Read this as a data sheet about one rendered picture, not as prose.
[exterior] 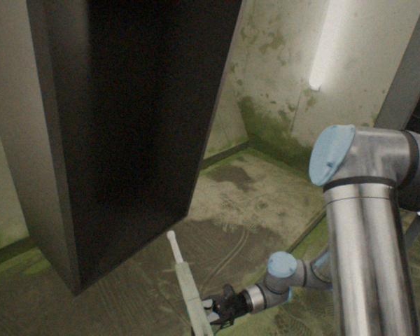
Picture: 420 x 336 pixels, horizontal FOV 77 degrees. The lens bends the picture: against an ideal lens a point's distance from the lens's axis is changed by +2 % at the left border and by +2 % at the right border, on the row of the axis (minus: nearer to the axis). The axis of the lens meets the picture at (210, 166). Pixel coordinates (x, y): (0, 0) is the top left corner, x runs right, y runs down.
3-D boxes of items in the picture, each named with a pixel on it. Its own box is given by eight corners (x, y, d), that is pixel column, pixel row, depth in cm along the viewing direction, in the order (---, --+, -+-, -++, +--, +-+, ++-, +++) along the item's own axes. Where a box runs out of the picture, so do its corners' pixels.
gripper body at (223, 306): (218, 332, 90) (249, 319, 94) (220, 317, 85) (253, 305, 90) (210, 311, 96) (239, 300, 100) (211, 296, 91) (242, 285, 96)
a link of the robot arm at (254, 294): (266, 301, 90) (252, 277, 98) (253, 305, 89) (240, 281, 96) (262, 316, 95) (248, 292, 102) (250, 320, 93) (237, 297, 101)
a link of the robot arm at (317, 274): (462, 123, 49) (326, 265, 99) (396, 116, 50) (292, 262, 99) (501, 169, 42) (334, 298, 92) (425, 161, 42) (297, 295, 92)
